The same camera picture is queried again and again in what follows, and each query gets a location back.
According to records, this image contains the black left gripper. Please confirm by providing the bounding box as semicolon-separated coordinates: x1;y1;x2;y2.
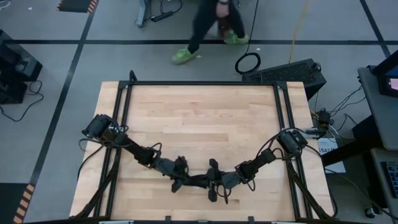
154;155;189;194

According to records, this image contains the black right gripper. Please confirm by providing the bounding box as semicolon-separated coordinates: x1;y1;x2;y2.
207;158;247;203

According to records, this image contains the bright green shoe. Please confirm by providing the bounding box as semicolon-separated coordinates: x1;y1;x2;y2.
171;47;198;65
223;30;250;45

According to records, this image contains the white paper box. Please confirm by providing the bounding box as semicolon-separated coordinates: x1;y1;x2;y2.
317;136;346;174

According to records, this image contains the black power adapter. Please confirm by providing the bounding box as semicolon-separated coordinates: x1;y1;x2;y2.
318;108;331;125

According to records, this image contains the black perforated computer case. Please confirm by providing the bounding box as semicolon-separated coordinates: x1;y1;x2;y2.
241;58;327;101

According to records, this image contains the black desk foot beam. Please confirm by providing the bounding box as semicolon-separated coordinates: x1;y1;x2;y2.
322;115;385;167

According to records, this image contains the person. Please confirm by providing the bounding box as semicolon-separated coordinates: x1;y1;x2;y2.
171;0;250;65

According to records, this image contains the black power strip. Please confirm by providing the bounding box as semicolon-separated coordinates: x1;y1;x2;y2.
150;11;174;22

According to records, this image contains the grey desk with keyboard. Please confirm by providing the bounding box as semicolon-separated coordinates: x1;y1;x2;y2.
369;147;398;218

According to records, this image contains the grey desk leg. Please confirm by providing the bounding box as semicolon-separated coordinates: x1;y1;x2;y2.
136;0;149;28

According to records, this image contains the person's hand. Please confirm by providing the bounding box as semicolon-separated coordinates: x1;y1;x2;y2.
216;1;231;19

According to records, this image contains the black mat with orange stripes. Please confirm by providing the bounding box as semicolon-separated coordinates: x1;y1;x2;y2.
55;0;99;14
0;182;36;224

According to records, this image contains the black keyboard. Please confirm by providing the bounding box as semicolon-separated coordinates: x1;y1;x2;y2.
381;161;398;199

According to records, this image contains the black equipment cart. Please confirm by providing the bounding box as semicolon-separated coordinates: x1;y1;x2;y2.
0;29;44;105

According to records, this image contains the dark monitor screen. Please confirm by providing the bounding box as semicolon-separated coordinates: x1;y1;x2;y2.
371;49;398;98

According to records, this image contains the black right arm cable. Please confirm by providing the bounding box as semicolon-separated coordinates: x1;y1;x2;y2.
216;182;233;205

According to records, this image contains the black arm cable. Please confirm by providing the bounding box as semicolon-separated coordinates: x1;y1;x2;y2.
216;182;233;205
148;142;163;160

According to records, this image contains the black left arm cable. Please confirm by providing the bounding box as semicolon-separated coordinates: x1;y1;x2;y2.
148;142;163;160

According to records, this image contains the black aluminium table frame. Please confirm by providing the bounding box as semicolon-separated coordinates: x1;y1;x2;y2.
73;70;340;224

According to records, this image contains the black hanging cable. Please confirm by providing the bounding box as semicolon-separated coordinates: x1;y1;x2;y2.
234;0;262;75

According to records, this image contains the black floor cable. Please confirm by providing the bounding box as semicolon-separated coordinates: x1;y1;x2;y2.
0;80;44;123

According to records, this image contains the yellow hanging cable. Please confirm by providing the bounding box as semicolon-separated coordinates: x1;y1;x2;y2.
288;0;311;65

